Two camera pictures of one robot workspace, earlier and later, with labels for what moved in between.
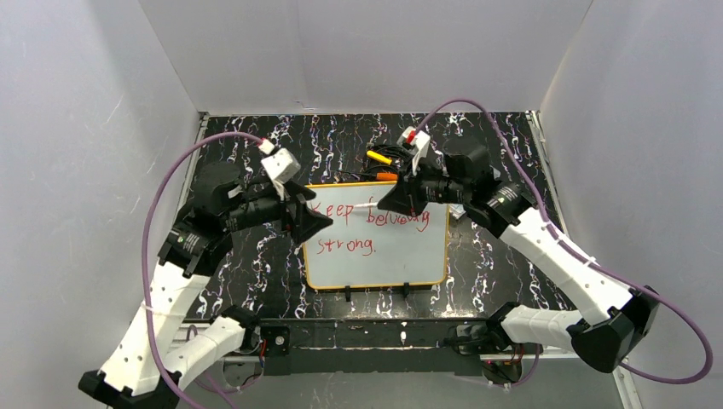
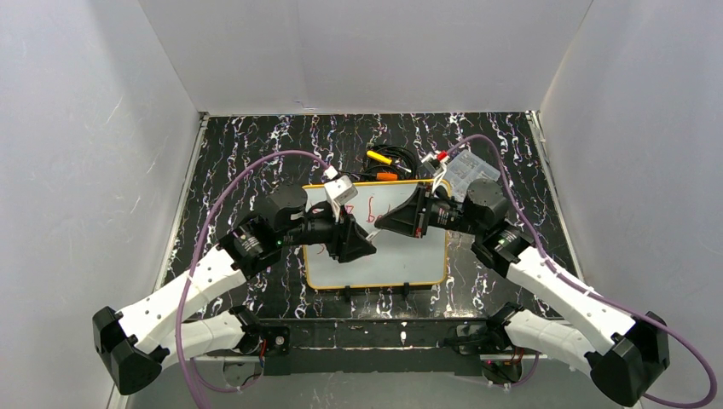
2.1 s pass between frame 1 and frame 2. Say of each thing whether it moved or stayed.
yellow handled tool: stayed
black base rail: stayed
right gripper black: moved
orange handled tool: stayed
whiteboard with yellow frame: stayed
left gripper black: moved
